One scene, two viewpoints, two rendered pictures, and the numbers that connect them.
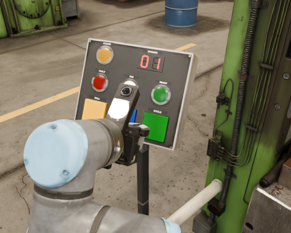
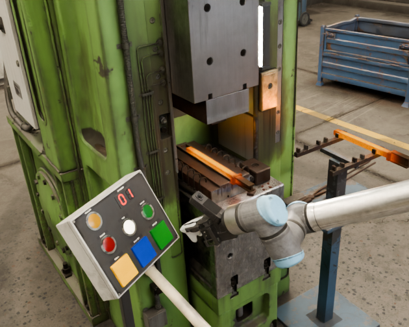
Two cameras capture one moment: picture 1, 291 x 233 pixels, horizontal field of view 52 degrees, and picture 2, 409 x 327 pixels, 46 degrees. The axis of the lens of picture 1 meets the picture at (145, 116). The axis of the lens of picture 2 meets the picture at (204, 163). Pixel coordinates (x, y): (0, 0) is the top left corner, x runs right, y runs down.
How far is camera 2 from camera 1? 138 cm
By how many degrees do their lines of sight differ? 68
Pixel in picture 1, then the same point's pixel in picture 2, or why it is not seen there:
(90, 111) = (123, 270)
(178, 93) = (153, 200)
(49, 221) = (293, 235)
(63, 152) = (280, 202)
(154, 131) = (165, 237)
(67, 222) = (292, 230)
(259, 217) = not seen: hidden behind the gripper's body
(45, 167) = (282, 213)
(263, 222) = not seen: hidden behind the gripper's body
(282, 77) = (163, 152)
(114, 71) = (110, 225)
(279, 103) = (167, 169)
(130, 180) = not seen: outside the picture
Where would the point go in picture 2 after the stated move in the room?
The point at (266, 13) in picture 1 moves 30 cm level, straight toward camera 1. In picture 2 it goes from (140, 121) to (212, 133)
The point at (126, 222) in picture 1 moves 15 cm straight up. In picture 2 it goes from (293, 212) to (295, 169)
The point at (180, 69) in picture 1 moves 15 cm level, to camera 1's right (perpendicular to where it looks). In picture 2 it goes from (143, 185) to (152, 164)
